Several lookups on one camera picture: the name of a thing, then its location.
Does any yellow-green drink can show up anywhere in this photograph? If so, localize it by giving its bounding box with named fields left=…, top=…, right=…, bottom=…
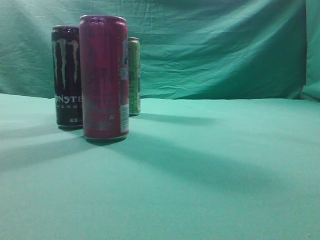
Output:
left=128, top=37, right=141, bottom=117

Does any pink energy drink can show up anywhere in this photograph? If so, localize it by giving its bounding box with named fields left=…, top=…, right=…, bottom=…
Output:
left=79, top=15, right=129, bottom=140

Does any green table cloth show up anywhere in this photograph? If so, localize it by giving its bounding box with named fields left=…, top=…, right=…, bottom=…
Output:
left=0, top=94, right=320, bottom=240

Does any green backdrop cloth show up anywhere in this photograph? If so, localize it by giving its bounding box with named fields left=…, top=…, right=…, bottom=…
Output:
left=0, top=0, right=320, bottom=99

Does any black Monster energy can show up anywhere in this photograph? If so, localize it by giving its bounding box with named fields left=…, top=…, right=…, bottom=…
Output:
left=51, top=25, right=83, bottom=129

